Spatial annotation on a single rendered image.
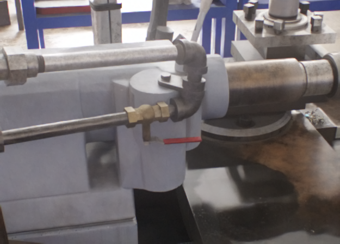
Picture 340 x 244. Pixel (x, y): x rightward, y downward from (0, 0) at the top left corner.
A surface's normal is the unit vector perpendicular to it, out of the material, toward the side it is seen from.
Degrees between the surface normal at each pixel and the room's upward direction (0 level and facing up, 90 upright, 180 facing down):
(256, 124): 0
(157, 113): 67
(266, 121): 0
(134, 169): 88
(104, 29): 90
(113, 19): 90
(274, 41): 90
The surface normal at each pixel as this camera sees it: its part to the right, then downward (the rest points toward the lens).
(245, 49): 0.00, -0.88
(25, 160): 0.18, 0.15
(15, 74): 0.47, 0.58
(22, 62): 0.47, -0.15
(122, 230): 0.18, 0.48
